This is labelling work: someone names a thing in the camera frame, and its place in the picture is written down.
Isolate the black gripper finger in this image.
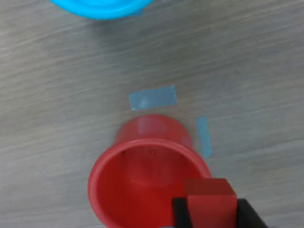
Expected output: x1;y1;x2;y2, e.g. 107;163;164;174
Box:
171;197;193;228
237;198;270;228

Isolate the red cube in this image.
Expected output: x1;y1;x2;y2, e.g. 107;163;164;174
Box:
184;178;238;228

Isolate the red plastic cup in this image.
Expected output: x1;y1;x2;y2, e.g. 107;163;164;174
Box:
87;114;213;228

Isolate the small tape piece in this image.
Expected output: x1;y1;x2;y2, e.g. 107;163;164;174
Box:
128;85;178;111
196;116;212;158

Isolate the blue plastic cup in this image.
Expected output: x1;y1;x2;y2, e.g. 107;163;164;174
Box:
49;0;154;20

